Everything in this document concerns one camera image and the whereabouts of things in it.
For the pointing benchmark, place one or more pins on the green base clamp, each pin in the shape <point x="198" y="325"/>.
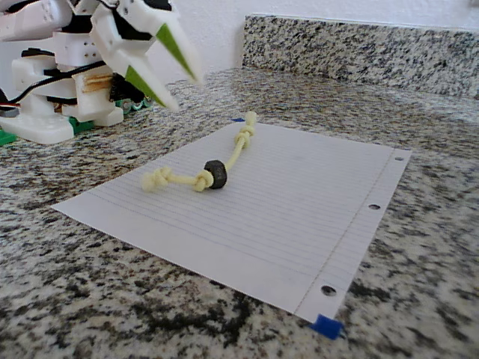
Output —
<point x="80" y="125"/>
<point x="7" y="138"/>
<point x="131" y="105"/>

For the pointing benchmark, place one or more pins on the blue tape piece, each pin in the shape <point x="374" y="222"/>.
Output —
<point x="237" y="120"/>
<point x="327" y="326"/>

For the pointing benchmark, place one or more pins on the granite backsplash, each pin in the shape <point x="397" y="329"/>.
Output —
<point x="355" y="56"/>

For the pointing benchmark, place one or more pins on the lined paper sheet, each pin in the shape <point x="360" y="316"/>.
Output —
<point x="280" y="224"/>

